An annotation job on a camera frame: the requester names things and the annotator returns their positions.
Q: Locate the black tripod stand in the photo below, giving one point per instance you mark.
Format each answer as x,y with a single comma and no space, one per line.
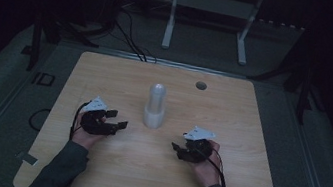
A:
36,42
304,95

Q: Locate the white power strip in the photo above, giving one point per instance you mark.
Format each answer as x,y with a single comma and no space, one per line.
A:
280,24

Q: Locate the round table grommet hole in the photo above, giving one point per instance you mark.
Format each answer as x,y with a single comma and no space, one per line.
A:
201,86

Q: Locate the person's left hand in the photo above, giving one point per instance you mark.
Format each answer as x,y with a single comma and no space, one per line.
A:
85,138

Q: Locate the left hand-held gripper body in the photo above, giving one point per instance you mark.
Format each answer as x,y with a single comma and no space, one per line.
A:
95,123

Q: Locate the person's right hand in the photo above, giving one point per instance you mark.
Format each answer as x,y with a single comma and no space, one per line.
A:
209,171

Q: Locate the white translucent plastic bottle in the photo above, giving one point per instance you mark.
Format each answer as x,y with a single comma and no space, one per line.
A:
154,108

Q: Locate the white metal stand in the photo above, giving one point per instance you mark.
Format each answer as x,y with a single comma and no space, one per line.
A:
215,4

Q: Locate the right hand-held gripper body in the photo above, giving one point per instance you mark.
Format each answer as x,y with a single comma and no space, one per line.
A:
196,149

